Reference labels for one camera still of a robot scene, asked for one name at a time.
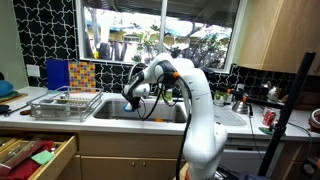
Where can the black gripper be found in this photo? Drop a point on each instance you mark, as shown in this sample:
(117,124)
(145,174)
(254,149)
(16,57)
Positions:
(136,102)

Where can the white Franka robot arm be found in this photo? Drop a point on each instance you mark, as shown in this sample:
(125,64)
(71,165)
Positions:
(203,133)

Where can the stainless steel sink basin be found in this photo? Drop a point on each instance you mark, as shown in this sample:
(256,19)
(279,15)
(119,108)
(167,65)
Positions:
(110,111)

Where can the small orange sink clip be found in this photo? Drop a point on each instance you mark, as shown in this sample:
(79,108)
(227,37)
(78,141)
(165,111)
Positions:
(159,120)

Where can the green sponge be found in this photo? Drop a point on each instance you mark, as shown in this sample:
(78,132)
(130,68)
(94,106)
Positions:
(42,157)

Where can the wooden base cabinet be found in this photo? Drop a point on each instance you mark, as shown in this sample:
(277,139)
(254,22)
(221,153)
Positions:
(133,153)

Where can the multicoloured squares cutting board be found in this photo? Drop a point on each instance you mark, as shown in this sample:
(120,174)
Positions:
(82,76)

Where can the kitchen window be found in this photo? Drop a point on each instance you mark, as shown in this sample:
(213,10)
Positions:
(133,30)

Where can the small potted plant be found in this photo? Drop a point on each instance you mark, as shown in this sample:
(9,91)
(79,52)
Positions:
(220,97)

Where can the blue cutting board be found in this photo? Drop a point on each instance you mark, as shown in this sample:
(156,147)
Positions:
(57,74)

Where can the small steel pot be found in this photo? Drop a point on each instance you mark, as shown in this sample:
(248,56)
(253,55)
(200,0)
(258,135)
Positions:
(240,107)

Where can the open wooden kitchen drawer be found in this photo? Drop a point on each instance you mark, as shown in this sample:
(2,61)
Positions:
(50,166)

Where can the white dishwasher front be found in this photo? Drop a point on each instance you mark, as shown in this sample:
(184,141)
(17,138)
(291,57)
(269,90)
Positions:
(246,160)

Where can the wooden cutting board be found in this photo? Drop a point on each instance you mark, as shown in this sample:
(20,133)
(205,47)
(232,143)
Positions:
(11,98)

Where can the red drawer organizer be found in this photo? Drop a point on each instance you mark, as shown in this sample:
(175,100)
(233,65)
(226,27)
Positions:
(23,166)

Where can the teal kettle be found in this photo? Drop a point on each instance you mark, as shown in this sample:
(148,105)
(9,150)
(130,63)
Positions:
(5,88)

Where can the red soda can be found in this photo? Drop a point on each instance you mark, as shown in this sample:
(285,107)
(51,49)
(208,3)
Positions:
(269,117)

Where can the black tripod pole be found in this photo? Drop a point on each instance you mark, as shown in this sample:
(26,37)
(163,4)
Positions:
(286,113)

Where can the white wall light switch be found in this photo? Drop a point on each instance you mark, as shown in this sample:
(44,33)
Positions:
(33,70)

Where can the wooden wall cabinet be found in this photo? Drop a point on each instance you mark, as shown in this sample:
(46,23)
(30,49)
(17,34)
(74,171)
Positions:
(283,33)

